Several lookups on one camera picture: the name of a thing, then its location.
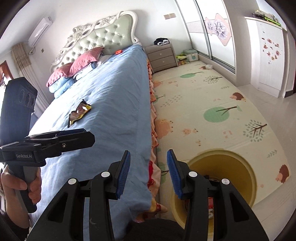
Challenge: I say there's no brown yellow snack wrapper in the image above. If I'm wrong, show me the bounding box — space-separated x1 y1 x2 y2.
68 99 92 127

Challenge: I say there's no cartoon tree play mat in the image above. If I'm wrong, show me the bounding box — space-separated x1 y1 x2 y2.
152 61 291 204

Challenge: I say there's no sliding wardrobe with flower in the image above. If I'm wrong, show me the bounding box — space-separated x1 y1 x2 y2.
176 0 236 74

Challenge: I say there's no black white item on nightstand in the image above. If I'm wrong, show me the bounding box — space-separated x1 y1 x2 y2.
154 38 170 46

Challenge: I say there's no light blue folded blanket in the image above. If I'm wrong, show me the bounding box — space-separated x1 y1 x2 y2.
49 77 76 98

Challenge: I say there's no clutter on cabinet top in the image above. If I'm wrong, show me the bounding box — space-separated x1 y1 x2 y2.
252 10 281 27

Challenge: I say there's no green tufted headboard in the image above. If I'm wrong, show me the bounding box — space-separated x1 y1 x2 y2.
50 11 140 73

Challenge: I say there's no white wall air conditioner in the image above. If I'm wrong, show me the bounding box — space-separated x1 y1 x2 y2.
28 16 53 48

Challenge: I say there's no yellow trash bin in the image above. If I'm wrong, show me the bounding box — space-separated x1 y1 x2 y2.
171 150 257 240

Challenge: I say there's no grey bedside nightstand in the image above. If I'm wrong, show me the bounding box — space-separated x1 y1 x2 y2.
144 43 178 73

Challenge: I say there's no person's left hand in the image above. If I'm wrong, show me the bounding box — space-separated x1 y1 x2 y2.
1 165 42 228

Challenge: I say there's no white cabinet with stickers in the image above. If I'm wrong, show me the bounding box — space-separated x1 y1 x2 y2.
245 17 285 98

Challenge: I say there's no small white box on mat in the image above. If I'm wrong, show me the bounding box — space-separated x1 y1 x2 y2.
205 64 213 70

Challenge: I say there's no blue bed cover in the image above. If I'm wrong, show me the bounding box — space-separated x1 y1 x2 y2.
30 45 152 240

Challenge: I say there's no pink pillow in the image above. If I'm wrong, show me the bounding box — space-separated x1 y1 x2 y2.
46 62 73 87
69 47 104 77

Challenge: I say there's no floral bed skirt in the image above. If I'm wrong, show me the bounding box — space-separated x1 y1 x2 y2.
134 59 168 223

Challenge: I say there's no mint green storage box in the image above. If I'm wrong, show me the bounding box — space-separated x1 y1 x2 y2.
183 49 199 62

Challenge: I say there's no beige curtain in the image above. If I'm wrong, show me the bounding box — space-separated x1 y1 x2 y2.
11 43 50 112

